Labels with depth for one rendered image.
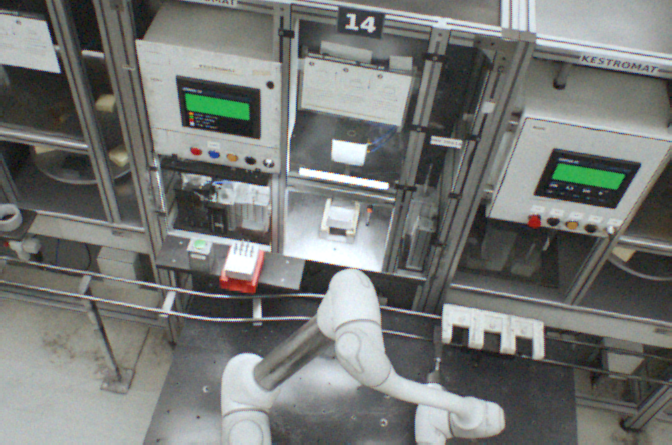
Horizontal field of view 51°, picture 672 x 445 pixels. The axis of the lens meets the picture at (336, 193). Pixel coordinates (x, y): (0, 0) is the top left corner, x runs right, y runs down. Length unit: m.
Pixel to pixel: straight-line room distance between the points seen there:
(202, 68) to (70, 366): 1.92
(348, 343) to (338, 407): 0.78
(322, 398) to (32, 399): 1.46
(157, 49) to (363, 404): 1.43
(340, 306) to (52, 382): 1.90
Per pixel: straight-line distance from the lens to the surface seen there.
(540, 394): 2.84
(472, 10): 1.99
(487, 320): 2.71
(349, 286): 2.01
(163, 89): 2.20
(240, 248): 2.54
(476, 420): 2.34
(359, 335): 1.91
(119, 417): 3.44
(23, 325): 3.78
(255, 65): 2.03
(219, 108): 2.15
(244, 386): 2.38
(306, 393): 2.67
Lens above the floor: 3.11
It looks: 50 degrees down
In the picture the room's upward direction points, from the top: 6 degrees clockwise
